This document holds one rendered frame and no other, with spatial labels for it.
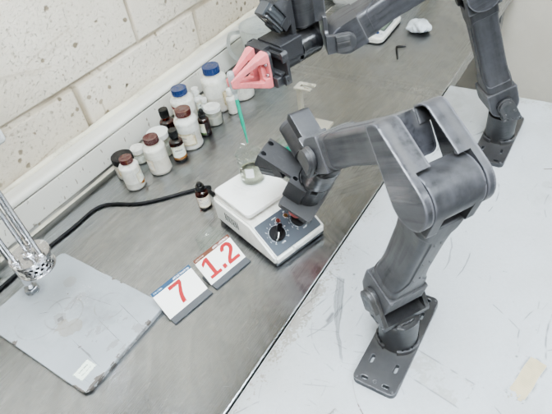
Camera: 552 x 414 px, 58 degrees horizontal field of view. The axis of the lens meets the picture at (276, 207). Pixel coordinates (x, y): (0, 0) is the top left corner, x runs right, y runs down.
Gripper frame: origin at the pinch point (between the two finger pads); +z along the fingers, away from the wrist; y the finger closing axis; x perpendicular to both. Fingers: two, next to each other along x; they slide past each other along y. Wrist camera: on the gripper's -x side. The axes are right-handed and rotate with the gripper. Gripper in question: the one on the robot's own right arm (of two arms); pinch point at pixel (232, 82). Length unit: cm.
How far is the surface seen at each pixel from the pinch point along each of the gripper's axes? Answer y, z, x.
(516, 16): -25, -141, 51
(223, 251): 5.8, 15.2, 28.1
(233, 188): -1.4, 5.5, 22.2
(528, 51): -19, -143, 64
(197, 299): 9.9, 24.8, 30.2
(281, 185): 5.2, -1.7, 22.7
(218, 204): -2.3, 9.4, 24.3
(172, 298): 7.7, 28.5, 28.2
